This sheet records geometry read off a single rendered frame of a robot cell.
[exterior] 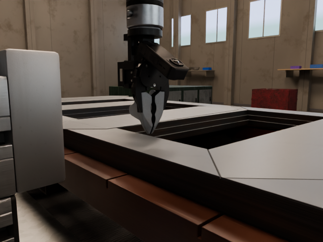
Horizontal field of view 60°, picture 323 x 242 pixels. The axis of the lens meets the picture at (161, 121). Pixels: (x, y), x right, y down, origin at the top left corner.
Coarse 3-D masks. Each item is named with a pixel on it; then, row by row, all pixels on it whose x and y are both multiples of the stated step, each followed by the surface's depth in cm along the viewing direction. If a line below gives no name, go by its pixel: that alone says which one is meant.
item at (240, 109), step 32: (128, 128) 66; (160, 128) 73; (192, 128) 80; (224, 128) 90; (128, 160) 45; (160, 160) 39; (192, 192) 35; (224, 192) 31; (256, 192) 29; (256, 224) 29; (288, 224) 26; (320, 224) 24
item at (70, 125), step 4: (64, 124) 67; (68, 124) 67; (72, 124) 67; (76, 124) 67; (80, 124) 67; (84, 124) 67; (68, 128) 62; (72, 128) 62; (76, 128) 62; (80, 128) 62; (84, 128) 62; (88, 128) 62; (92, 128) 62; (96, 128) 62; (100, 128) 62; (104, 128) 62
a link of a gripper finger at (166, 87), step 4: (168, 80) 60; (168, 84) 60; (160, 88) 59; (164, 88) 59; (168, 88) 60; (164, 92) 59; (168, 92) 60; (164, 96) 59; (168, 96) 60; (164, 100) 60; (164, 104) 60; (164, 108) 60
